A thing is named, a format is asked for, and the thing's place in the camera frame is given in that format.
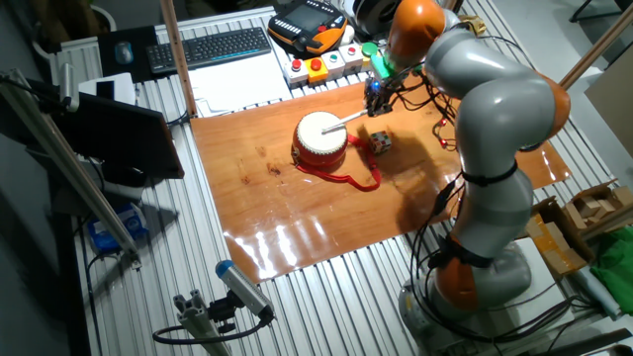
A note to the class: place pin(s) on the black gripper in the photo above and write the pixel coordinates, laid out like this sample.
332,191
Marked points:
381,90

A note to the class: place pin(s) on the rubik's cube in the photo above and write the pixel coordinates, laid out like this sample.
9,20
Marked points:
380,142

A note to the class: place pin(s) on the grey depth camera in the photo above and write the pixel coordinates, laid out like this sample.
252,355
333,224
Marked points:
244,289

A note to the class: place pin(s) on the wood grain table mat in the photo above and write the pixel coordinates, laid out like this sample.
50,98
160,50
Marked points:
297,222

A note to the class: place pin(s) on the black keyboard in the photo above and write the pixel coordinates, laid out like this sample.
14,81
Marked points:
207,49

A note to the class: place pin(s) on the yellow box big green button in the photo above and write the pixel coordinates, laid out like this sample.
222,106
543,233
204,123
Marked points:
368,49

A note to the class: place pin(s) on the white paper roll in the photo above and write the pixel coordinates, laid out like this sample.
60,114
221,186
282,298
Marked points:
596,292

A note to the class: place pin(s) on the black mouse pad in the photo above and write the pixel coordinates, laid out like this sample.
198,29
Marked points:
143,44

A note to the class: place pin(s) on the aluminium camera bracket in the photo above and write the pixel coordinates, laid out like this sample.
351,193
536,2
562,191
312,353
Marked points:
198,321

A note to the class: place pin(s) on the wooden pole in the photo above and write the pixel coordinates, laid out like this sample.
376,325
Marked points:
593,52
178,54

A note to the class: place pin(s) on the brown cardboard sheet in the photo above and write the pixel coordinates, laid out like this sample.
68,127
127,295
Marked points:
613,104

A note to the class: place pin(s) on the green cloth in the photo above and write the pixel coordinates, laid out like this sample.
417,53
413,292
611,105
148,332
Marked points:
615,274

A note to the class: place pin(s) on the black chair base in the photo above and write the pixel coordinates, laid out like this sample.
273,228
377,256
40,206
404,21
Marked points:
581,10

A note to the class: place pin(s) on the black monitor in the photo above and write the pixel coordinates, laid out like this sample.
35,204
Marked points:
118,133

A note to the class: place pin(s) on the white paper sheets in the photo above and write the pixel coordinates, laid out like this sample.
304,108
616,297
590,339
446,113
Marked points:
237,84

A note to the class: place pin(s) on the white flat box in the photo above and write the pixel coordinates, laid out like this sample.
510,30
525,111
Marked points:
544,292

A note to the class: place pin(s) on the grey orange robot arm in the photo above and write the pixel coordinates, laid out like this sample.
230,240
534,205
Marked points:
504,104

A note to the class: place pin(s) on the green wrist adapter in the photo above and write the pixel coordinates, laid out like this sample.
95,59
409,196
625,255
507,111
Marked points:
382,66

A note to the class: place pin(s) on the white box small green button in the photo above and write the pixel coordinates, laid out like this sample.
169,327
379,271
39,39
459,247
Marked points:
334,64

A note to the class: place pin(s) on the white box small red button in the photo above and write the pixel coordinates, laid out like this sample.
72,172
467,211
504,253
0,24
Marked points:
351,57

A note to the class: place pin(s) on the black round spool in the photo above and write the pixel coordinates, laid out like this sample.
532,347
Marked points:
373,15

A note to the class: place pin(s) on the cardboard box with wooden blocks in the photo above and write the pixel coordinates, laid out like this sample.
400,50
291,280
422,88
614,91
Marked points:
593,205

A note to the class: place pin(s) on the blue plastic packet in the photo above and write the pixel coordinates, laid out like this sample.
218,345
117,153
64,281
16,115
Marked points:
116,230

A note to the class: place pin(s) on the aluminium profile beam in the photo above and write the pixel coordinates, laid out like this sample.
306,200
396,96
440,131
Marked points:
69,168

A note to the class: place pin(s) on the grey computer mouse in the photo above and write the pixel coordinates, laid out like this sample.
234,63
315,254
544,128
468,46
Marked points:
123,52

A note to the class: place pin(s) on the yellow box red button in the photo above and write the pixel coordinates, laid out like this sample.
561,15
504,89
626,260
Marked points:
316,71

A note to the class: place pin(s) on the red drum white skin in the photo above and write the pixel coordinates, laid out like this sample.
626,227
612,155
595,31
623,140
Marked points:
316,143

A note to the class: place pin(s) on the white box device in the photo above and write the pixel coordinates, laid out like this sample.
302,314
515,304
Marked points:
116,89

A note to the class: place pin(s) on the black orange teach pendant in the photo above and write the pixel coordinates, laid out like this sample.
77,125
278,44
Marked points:
306,25

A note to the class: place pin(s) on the brown cardboard box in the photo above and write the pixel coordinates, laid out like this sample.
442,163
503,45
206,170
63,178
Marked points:
554,242

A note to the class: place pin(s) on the white drumstick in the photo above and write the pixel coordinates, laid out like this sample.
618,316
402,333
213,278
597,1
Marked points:
345,122

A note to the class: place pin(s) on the silver metal post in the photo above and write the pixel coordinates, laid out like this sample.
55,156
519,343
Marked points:
68,86

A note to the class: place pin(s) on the white box red mushroom button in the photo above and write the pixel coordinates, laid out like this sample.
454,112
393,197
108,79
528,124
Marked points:
296,74

